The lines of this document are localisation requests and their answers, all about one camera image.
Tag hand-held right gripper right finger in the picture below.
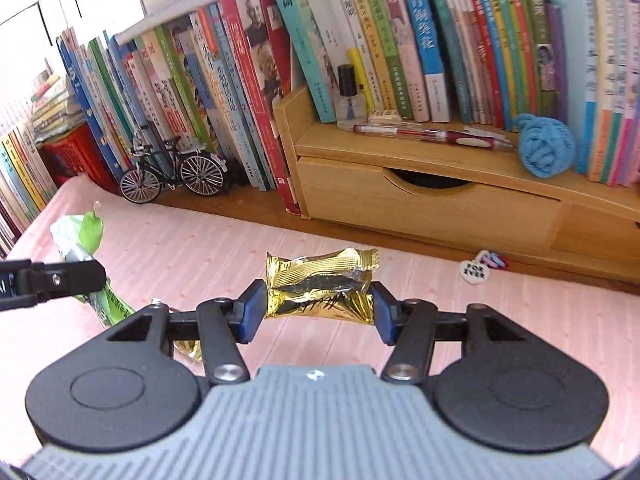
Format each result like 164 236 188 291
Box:
370 281 537 386

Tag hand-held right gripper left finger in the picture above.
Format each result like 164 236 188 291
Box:
102 281 269 386

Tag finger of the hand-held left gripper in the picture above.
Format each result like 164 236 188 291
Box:
0 258 107 312

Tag green and white wrapper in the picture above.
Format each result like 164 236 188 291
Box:
50 201 135 330

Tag gold snack wrapper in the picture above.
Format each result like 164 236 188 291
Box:
264 247 381 326

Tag small gold foil scrap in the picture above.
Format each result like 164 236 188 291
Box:
172 339 203 362

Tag pink striped cloth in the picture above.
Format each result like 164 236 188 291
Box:
0 175 640 467

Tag row of upright books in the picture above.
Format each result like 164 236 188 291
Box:
0 125 58 257

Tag white heart charm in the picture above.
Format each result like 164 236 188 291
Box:
459 259 491 286

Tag red plastic crate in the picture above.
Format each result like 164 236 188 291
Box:
39 122 119 194

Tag wooden desk organizer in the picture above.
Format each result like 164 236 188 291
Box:
272 85 640 287

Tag colourful hair clips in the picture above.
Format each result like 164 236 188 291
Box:
477 249 509 271

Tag model bicycle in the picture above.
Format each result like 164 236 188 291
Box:
118 122 229 205

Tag stack of flat books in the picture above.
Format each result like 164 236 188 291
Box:
27 71 87 137

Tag red pen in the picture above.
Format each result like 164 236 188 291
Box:
352 124 517 151

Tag nail polish bottle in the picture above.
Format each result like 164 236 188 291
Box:
335 63 374 131

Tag blue yarn ball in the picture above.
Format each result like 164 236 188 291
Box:
512 112 577 179

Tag long row of colourful books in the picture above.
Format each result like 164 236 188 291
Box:
56 0 568 217

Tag row of pale blue books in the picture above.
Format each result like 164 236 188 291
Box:
575 0 640 188

